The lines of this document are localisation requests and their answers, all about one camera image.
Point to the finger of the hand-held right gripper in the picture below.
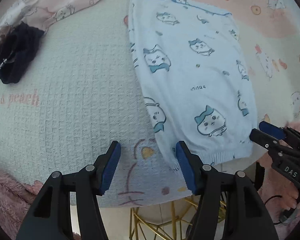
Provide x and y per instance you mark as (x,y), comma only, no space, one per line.
(271,130)
(260,137)

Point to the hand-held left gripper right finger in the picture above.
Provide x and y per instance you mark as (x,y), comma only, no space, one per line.
(186,170)

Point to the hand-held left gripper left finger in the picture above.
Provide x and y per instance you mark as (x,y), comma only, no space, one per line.
(111,167)

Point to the light blue cartoon print pants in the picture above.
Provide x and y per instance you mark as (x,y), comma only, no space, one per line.
(190,67)

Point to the pink cream cat print blanket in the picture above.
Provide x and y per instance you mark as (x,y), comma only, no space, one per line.
(77,117)

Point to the pink fluffy robe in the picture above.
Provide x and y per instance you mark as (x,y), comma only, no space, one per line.
(5,197)

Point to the black garment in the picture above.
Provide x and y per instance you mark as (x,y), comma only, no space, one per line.
(15,52)

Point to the pink cartoon print garment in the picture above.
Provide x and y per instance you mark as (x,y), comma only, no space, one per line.
(52,7)

